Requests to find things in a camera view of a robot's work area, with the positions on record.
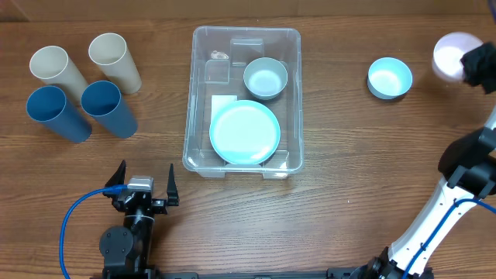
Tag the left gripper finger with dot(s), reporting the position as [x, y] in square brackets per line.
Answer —
[118, 177]
[172, 193]

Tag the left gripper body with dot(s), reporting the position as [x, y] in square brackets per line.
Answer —
[159, 207]

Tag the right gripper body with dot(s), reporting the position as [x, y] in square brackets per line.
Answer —
[480, 68]

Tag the pink bowl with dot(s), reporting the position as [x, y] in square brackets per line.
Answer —
[448, 52]

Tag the blue cup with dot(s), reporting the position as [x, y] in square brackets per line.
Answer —
[50, 106]
[103, 101]

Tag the light blue bowl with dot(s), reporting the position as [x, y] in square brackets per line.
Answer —
[389, 78]

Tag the light blue plate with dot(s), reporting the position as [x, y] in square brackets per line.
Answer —
[245, 132]

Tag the grey bowl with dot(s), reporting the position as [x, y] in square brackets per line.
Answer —
[265, 78]

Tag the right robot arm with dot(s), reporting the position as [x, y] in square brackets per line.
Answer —
[468, 177]

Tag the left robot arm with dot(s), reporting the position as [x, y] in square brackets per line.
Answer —
[126, 248]

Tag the clear plastic storage bin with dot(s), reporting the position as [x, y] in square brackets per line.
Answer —
[219, 57]

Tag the beige cup back right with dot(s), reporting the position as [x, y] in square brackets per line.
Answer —
[112, 55]

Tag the beige cup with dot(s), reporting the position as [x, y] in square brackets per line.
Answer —
[53, 66]
[112, 55]

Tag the beige cup far left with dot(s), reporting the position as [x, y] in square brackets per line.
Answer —
[53, 66]

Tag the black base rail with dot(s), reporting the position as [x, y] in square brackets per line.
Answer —
[331, 273]

